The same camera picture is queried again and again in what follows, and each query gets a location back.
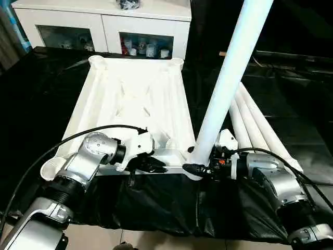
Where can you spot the white plastic table leg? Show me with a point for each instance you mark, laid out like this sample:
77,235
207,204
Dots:
262,114
234,65
238,122
249,117

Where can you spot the white plastic table top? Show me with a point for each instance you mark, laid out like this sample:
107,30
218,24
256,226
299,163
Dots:
130,104

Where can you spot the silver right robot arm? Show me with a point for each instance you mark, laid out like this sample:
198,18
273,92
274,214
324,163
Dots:
281,182

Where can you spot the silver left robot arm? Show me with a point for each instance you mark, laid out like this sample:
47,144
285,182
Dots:
83,161

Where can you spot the tan label tag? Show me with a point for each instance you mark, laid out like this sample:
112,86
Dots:
222,53

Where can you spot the black plastic mat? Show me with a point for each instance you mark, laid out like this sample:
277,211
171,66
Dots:
39,104

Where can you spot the white cabinet with glass doors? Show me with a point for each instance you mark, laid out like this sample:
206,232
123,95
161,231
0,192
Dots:
104,20

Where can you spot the grey crumpled bag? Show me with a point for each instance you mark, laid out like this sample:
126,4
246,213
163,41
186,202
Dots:
128,4

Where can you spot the grey curtain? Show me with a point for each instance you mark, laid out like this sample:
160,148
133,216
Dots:
13,39

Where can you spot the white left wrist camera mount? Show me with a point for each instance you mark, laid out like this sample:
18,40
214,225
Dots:
138,145

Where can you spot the black metal frame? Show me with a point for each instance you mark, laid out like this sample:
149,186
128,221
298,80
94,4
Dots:
291,56

